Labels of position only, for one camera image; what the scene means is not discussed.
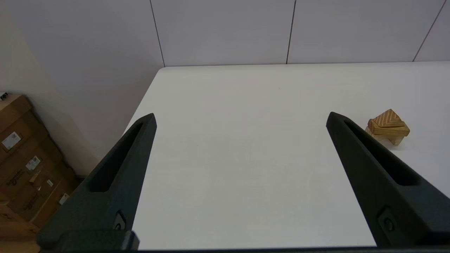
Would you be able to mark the labelled brown cardboard box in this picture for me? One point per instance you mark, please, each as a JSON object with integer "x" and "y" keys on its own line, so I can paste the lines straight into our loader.
{"x": 44, "y": 202}
{"x": 23, "y": 172}
{"x": 15, "y": 123}

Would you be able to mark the small flat cardboard stack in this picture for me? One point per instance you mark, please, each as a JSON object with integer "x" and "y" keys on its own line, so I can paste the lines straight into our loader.
{"x": 14, "y": 225}

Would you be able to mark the arched wooden building block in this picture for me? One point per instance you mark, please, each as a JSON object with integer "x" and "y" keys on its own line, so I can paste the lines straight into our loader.
{"x": 396, "y": 140}

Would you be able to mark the rectangular wooden building block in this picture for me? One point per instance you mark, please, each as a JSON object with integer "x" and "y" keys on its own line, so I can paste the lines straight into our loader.
{"x": 388, "y": 130}

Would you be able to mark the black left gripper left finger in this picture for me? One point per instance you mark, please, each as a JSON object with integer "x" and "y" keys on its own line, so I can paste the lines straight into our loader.
{"x": 105, "y": 196}

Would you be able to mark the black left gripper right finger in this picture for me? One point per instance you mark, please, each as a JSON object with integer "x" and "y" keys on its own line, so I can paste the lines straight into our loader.
{"x": 404, "y": 211}

